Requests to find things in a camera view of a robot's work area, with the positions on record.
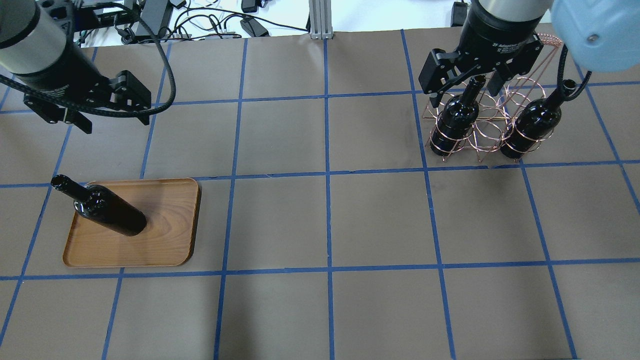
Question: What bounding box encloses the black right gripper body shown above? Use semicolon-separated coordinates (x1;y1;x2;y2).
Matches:
418;31;543;95

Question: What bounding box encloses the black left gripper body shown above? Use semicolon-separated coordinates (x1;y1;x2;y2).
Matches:
23;70;152;124

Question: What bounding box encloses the dark wine bottle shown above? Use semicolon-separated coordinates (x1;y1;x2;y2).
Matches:
499;79;577;160
429;74;486;157
50;174;147;237

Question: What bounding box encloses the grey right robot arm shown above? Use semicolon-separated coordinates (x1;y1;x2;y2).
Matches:
418;0;640;107

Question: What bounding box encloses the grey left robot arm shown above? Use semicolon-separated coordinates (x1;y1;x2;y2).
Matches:
0;0;151;112

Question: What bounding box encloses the wooden rectangular tray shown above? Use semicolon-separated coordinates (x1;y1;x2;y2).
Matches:
62;178;201;268

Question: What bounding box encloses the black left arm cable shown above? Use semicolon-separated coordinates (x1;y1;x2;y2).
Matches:
0;2;177;120

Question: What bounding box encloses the copper wire bottle basket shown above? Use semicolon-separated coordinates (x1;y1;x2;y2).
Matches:
422;33;563;162

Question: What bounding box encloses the aluminium frame post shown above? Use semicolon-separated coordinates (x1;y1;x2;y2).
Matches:
308;0;334;40

